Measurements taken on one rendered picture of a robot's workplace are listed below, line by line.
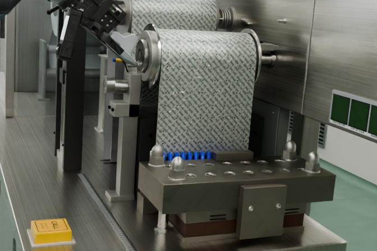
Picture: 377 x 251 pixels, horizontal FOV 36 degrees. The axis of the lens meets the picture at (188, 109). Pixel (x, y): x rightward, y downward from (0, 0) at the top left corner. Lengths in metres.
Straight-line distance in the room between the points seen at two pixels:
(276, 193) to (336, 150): 3.97
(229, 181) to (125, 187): 0.32
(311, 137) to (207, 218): 0.56
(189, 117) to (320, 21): 0.36
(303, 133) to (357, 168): 3.33
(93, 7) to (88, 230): 0.47
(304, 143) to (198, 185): 0.57
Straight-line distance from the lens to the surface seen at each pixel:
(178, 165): 1.15
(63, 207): 1.36
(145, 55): 1.29
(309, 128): 1.65
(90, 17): 1.26
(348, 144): 5.04
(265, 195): 1.21
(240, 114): 1.38
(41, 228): 1.19
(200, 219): 1.19
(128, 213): 1.34
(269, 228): 1.24
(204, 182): 1.16
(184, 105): 1.31
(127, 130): 1.37
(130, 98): 1.35
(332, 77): 1.26
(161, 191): 1.14
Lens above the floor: 1.38
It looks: 11 degrees down
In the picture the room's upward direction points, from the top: 4 degrees clockwise
